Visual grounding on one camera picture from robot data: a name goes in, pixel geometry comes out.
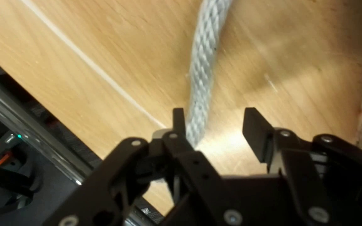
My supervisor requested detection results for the white braided rope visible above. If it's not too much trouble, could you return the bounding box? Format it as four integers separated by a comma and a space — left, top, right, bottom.
186, 0, 233, 148

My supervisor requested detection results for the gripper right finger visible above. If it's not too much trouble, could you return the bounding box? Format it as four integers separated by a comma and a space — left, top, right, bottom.
242, 107, 362, 226

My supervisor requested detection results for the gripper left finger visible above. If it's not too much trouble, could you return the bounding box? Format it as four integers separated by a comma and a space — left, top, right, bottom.
43, 108, 244, 226

